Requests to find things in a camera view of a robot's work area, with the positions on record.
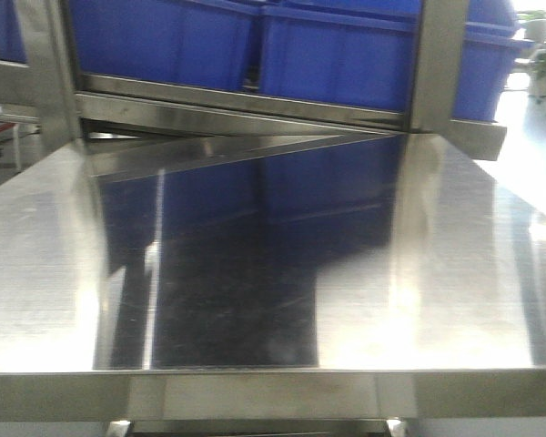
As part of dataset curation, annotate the blue bin right on rack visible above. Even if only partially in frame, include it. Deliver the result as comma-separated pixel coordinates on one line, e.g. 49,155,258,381
258,2,417,112

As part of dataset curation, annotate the blue bin on rack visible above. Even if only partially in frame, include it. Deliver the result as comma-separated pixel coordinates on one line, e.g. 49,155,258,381
258,2,417,112
68,1,260,91

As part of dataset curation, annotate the blue bin left on rack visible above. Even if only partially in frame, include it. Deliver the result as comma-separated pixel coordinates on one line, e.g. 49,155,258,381
68,1,260,91

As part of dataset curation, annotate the blue bin far upper right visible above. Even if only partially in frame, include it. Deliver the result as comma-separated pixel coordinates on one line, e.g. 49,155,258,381
452,0,534,122

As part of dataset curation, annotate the blue bin far left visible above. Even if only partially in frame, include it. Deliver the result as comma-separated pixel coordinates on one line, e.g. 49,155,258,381
0,0,26,64

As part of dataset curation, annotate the steel shelf rack frame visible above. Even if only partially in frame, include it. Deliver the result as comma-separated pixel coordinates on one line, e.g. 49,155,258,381
0,1,506,160

